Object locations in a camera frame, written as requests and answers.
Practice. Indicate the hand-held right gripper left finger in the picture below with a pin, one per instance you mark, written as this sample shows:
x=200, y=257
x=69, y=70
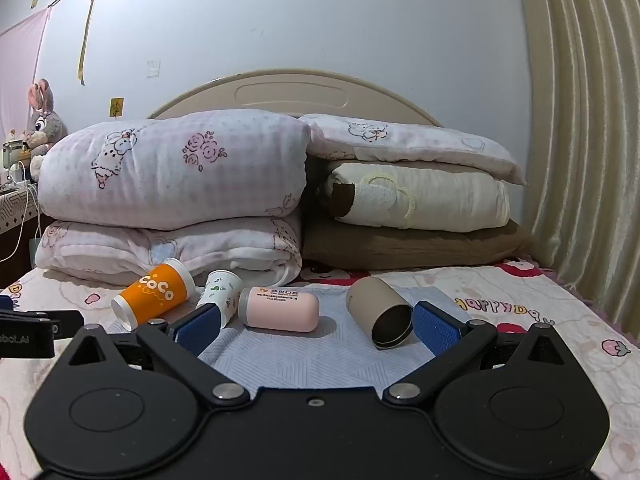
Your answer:
x=200, y=329

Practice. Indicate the pink checked folded quilt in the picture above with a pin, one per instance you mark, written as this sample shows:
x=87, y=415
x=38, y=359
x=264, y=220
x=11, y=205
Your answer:
x=175, y=170
x=200, y=246

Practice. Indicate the light blue patterned mat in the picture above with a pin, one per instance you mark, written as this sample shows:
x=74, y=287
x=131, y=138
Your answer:
x=305, y=357

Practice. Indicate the yellow wall sticker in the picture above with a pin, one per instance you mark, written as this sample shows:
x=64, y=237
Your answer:
x=116, y=108

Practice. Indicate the small white printed cup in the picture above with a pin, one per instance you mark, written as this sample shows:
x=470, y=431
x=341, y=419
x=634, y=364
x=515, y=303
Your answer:
x=223, y=292

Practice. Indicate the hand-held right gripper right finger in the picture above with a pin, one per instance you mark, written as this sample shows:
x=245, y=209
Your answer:
x=436, y=331

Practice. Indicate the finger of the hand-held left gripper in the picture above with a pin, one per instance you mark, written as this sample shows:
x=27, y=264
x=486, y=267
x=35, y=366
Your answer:
x=45, y=320

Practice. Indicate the pink hanging cloth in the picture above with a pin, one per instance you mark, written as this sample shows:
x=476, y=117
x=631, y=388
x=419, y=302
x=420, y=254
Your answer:
x=17, y=70

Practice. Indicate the pink plastic bottle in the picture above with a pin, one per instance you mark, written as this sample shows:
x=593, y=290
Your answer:
x=280, y=310

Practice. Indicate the brown pillow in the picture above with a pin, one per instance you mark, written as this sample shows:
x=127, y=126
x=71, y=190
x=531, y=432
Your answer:
x=400, y=248

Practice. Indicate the white paper scrap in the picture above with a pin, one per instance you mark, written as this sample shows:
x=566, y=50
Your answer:
x=153, y=69

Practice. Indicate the orange paper cup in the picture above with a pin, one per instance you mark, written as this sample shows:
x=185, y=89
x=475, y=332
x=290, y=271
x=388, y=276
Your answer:
x=150, y=291

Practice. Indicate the grey plush bunny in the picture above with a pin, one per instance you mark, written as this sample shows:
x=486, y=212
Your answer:
x=46, y=125

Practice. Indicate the taupe cup with dark inside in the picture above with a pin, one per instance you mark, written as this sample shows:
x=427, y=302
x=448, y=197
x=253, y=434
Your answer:
x=371, y=301

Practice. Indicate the beige bed headboard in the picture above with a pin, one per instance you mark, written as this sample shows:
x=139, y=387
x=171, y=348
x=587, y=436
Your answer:
x=290, y=92

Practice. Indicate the cream curtain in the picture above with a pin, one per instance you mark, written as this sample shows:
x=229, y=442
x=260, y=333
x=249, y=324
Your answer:
x=575, y=110

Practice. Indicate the pink checked pillow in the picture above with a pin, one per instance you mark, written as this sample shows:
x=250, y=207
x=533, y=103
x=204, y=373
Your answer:
x=415, y=144

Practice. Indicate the cream folded blanket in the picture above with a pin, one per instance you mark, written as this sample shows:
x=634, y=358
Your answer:
x=440, y=200

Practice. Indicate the printed cartoon bed sheet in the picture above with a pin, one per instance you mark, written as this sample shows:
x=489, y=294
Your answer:
x=550, y=320

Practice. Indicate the white bedside appliance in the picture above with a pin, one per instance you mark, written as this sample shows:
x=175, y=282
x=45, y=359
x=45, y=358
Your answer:
x=13, y=152

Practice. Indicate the bedside table with patterned cloth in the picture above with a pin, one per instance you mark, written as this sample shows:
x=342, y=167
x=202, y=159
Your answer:
x=15, y=210

